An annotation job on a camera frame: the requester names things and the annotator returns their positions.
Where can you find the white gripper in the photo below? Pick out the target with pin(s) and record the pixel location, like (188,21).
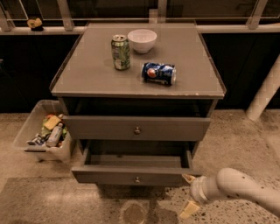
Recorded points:
(196,189)

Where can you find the grey drawer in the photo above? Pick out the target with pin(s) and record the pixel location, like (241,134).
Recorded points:
(135,163)
(136,127)

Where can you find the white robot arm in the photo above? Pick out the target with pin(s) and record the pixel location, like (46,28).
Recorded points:
(228,184)

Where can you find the grey drawer cabinet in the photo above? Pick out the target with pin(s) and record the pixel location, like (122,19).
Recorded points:
(89,85)

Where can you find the grey top drawer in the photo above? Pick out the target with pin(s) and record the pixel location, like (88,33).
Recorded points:
(136,127)

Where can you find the round floor drain cover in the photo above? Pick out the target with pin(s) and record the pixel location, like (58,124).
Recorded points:
(133,213)

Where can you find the white diagonal pole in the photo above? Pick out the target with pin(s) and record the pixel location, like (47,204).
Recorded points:
(265,93)

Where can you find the blue pepsi can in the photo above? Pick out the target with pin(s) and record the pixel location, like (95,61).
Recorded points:
(162,73)

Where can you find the clear plastic bottle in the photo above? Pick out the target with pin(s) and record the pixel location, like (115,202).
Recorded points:
(54,137)

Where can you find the yellow sponge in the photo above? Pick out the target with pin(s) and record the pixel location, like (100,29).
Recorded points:
(52,122)

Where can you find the green soda can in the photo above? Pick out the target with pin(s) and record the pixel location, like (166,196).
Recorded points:
(120,49)

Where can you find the clear plastic bin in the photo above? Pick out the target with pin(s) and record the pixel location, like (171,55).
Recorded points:
(33,127)

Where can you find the white bowl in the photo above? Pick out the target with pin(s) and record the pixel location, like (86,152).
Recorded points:
(142,40)

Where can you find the glass railing with posts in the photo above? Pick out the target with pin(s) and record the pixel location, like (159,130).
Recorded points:
(208,16)

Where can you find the yellow black object on ledge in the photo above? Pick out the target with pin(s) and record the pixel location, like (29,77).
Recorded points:
(35,25)

